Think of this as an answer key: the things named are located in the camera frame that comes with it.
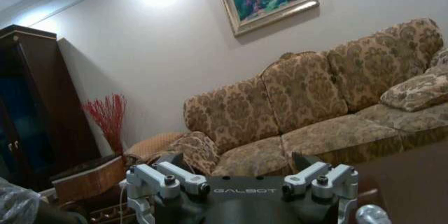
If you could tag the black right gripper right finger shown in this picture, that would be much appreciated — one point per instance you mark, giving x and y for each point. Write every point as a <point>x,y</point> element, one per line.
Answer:
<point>334,179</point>

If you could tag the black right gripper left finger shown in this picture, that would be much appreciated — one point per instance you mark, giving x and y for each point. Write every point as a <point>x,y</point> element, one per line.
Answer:
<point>151,179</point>

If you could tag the brown wooden side table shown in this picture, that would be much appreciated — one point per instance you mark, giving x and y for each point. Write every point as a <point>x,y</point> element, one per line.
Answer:
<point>91,179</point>

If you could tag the floral throw pillow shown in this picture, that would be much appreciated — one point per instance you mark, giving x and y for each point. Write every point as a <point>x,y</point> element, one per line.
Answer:
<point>417,90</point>
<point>198,148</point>

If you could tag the red decorative twigs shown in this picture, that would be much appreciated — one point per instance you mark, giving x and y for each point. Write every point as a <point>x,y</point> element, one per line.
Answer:
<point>109,116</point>

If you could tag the floral patterned beige sofa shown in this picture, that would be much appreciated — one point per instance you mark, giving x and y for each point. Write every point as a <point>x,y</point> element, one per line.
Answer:
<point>305,98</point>

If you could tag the clear plastic bag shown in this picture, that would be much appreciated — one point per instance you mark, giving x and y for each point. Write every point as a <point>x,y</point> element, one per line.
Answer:
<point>15,200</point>

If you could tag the dark wooden glass-door cabinet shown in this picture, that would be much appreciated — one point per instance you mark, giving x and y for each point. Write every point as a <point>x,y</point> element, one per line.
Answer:
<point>42,108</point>

